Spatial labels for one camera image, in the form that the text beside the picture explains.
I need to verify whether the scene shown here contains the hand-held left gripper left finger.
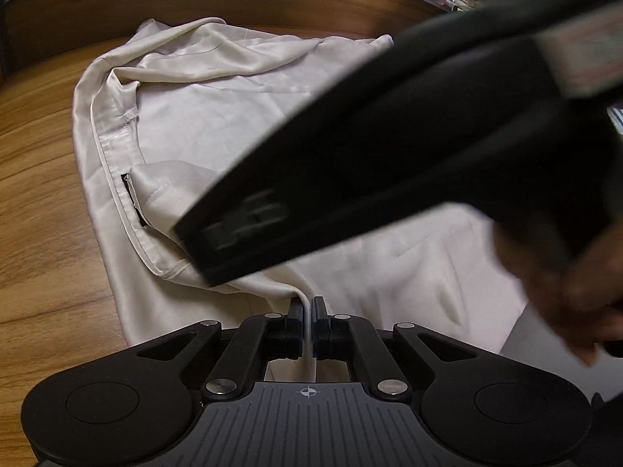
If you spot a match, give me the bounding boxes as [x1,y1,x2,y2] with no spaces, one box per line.
[136,297,305,402]

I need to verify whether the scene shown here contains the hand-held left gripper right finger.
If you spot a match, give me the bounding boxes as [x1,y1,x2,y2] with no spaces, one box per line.
[311,296,480,402]

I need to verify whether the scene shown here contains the beige satin garment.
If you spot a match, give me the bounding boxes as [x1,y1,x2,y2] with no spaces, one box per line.
[72,17,531,385]

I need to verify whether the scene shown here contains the person's right hand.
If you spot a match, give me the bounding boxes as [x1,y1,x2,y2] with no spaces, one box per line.
[491,231,623,367]

